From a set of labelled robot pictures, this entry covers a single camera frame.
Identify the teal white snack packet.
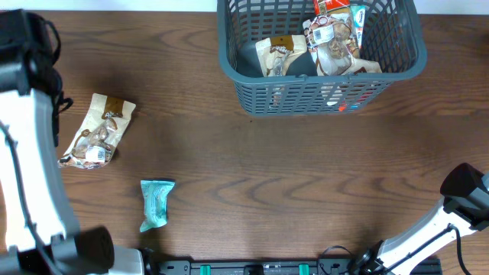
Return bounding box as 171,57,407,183
140,180,176,232

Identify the beige brown snack bag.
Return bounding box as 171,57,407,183
303,12,382,76

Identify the red San Remo spaghetti pack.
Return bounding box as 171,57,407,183
313,0,350,15

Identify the blue Kleenex tissue pack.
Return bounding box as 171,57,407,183
350,5,366,49

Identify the grey plastic lattice basket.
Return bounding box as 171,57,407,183
217,0,427,116

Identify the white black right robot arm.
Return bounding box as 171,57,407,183
348,163,488,274

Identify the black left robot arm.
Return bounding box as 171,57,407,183
1,9,144,274

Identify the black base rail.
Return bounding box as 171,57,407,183
144,258,443,275

